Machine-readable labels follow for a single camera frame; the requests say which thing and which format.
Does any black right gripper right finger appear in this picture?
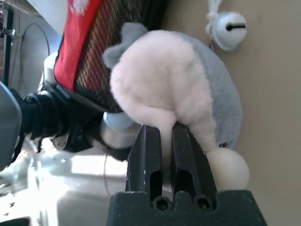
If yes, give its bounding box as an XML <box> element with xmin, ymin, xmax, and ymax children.
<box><xmin>172</xmin><ymin>123</ymin><xmax>219</xmax><ymax>199</ymax></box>

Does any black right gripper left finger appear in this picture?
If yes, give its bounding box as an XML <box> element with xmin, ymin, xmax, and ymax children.
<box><xmin>125</xmin><ymin>124</ymin><xmax>163</xmax><ymax>201</ymax></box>

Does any red black paddle case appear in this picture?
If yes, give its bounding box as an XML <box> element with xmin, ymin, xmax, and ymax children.
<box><xmin>21</xmin><ymin>0</ymin><xmax>170</xmax><ymax>161</ymax></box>

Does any grey right robot leg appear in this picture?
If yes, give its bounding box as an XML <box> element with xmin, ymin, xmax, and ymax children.
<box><xmin>100</xmin><ymin>111</ymin><xmax>133</xmax><ymax>149</ymax></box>

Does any cream white round ball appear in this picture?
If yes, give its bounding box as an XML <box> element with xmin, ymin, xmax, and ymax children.
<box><xmin>208</xmin><ymin>149</ymin><xmax>250</xmax><ymax>190</ymax></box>

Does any white jingle bell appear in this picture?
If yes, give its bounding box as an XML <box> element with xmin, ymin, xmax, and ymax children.
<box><xmin>205</xmin><ymin>11</ymin><xmax>247</xmax><ymax>52</ymax></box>

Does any white keychain strap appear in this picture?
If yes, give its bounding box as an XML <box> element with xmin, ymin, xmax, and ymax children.
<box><xmin>206</xmin><ymin>0</ymin><xmax>223</xmax><ymax>24</ymax></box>

